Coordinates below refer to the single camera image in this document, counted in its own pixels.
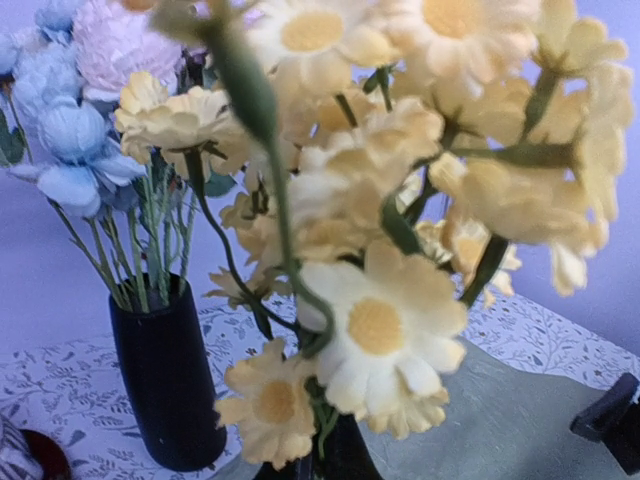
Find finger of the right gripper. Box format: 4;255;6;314
570;372;639;475

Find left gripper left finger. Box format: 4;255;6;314
253;457;313;480

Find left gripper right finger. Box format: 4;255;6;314
314;415;383;480

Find yellow daisy sprig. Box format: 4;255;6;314
115;1;634;470

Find light blue hydrangea stem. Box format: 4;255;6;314
1;1;148;312

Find pale pink peony stem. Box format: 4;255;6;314
72;0;182;102

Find black cylindrical vase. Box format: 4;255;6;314
109;274;227;472

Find floral patterned tablecloth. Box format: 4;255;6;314
1;296;639;479

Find red round coaster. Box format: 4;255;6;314
21;429;72;480

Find striped black white cup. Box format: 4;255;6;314
1;416;44;480

